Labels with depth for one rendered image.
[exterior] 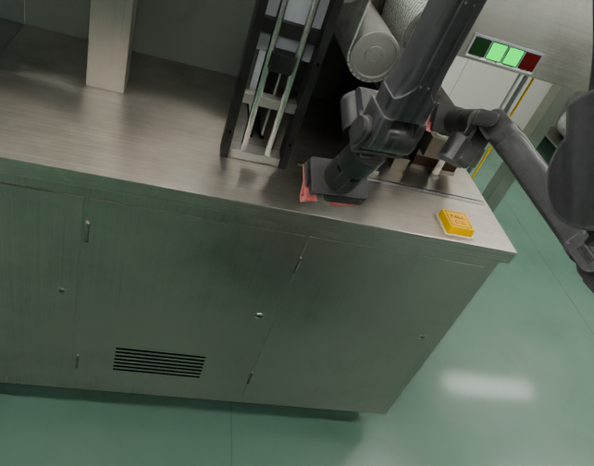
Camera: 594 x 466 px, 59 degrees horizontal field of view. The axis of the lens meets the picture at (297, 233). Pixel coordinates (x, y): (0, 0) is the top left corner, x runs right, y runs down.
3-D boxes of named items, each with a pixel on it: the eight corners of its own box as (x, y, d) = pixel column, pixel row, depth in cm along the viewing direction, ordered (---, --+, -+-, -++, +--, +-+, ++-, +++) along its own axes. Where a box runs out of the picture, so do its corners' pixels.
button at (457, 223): (445, 233, 127) (451, 226, 126) (437, 214, 132) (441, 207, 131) (470, 238, 129) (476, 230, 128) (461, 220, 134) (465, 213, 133)
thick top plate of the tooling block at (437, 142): (423, 155, 140) (433, 136, 136) (388, 89, 170) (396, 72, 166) (475, 167, 144) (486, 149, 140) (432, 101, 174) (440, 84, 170)
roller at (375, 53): (342, 74, 126) (361, 25, 119) (327, 35, 145) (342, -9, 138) (388, 86, 129) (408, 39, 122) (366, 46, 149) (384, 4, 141)
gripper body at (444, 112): (466, 140, 124) (483, 141, 117) (427, 130, 122) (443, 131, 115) (474, 112, 123) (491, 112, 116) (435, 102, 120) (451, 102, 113)
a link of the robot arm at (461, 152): (523, 134, 108) (501, 113, 103) (491, 182, 109) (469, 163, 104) (479, 123, 118) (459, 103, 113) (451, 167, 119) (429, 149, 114)
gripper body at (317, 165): (305, 160, 87) (324, 139, 81) (360, 168, 91) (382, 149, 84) (307, 196, 85) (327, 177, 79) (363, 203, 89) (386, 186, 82)
